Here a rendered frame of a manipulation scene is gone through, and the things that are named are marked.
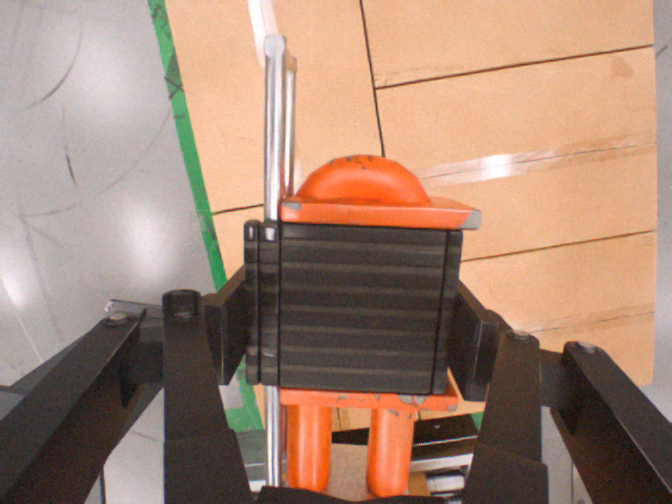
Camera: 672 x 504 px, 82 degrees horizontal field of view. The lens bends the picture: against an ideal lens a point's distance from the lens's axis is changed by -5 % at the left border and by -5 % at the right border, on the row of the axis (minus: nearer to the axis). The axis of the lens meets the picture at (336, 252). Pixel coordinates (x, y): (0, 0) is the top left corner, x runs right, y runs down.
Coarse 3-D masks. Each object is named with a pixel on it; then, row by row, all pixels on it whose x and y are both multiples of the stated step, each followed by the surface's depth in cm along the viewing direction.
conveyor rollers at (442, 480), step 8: (432, 472) 109; (440, 472) 108; (448, 472) 107; (456, 472) 107; (432, 480) 106; (440, 480) 106; (448, 480) 105; (456, 480) 105; (432, 488) 105; (440, 488) 105; (448, 488) 105; (456, 488) 105; (256, 496) 110; (448, 496) 110; (456, 496) 109
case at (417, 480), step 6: (408, 474) 99; (414, 474) 99; (420, 474) 98; (408, 480) 97; (414, 480) 97; (420, 480) 97; (426, 480) 97; (408, 486) 95; (414, 486) 95; (420, 486) 95; (426, 486) 94; (414, 492) 93; (420, 492) 93; (426, 492) 93
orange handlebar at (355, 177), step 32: (352, 160) 16; (384, 160) 16; (320, 192) 16; (352, 192) 16; (384, 192) 16; (416, 192) 16; (288, 416) 19; (320, 416) 18; (384, 416) 18; (288, 448) 19; (320, 448) 19; (384, 448) 19; (288, 480) 20; (320, 480) 19; (384, 480) 19
